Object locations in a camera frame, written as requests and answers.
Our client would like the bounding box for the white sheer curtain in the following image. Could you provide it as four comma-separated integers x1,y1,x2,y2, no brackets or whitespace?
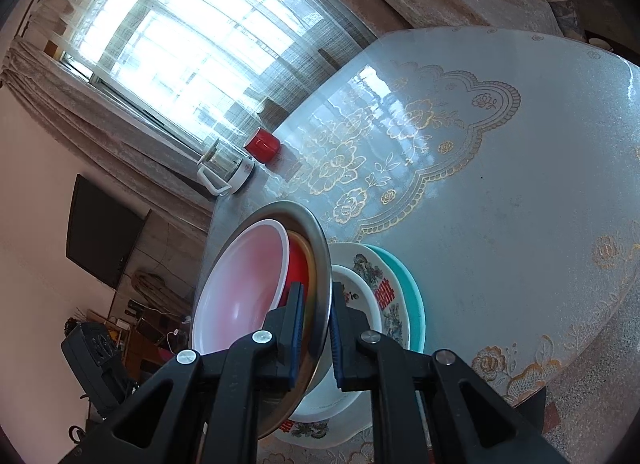
30,0,378,155

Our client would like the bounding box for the red mug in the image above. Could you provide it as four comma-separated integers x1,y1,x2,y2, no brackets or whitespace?
243,127,282,163

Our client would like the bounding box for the wooden cabinet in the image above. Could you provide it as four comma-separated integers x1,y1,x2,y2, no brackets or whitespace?
64,303,197,387

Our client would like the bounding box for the yellow plastic bowl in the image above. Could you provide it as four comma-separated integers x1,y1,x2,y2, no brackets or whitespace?
291,230,319,325

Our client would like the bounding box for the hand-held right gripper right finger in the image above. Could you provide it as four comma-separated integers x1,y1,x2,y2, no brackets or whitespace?
327,282,567,464

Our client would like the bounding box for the teal round plate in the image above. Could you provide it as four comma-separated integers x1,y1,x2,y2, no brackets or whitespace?
364,244,427,354

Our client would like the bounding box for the red plastic bowl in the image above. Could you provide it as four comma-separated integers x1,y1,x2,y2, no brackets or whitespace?
192,218,309,361

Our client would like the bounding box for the black television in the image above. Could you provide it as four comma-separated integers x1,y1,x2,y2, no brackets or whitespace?
66,173,152,291

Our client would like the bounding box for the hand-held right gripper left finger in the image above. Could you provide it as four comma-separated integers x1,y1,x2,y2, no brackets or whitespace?
82,282,306,464

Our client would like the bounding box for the white floral plate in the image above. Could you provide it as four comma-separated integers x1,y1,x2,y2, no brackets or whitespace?
294,264,387,421

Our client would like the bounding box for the large window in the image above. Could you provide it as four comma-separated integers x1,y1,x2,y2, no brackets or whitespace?
45,0,371,145

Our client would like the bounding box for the stainless steel bowl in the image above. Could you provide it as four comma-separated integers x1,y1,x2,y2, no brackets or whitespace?
192,200,334,441

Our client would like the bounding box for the glass electric kettle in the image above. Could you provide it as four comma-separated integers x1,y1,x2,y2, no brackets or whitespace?
195,138,256,196

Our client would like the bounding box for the white oval plate red print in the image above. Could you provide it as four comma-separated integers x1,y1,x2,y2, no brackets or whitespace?
279,242,412,446

